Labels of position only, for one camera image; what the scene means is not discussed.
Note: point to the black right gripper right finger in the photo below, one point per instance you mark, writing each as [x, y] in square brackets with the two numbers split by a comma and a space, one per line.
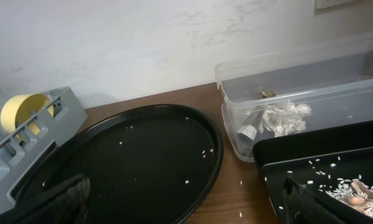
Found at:
[301, 206]

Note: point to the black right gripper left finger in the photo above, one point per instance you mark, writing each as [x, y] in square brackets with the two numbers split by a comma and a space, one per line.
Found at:
[67, 202]

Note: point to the food leftovers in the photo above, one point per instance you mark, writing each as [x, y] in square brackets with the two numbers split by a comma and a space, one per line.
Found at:
[343, 179]

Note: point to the white tissue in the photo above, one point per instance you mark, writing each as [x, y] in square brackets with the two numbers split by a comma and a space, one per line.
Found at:
[284, 118]

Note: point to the brown coffee stick wrapper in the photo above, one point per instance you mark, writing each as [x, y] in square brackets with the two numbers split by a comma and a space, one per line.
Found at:
[248, 131]

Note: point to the yellow plastic bowl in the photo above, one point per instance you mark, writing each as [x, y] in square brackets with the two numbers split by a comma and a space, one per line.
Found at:
[16, 110]

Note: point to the grey dishwasher rack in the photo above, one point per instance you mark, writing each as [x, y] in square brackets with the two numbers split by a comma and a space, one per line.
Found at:
[21, 149]

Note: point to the black rectangular tray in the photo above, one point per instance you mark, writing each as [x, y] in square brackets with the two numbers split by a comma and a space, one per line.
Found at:
[283, 157]

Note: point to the round black tray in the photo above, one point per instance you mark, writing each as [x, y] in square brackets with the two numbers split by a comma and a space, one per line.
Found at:
[153, 164]

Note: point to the clear plastic bin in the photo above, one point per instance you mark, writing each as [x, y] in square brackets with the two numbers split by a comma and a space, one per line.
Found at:
[335, 79]

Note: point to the white wall control panel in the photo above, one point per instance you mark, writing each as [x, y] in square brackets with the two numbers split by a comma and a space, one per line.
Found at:
[323, 4]

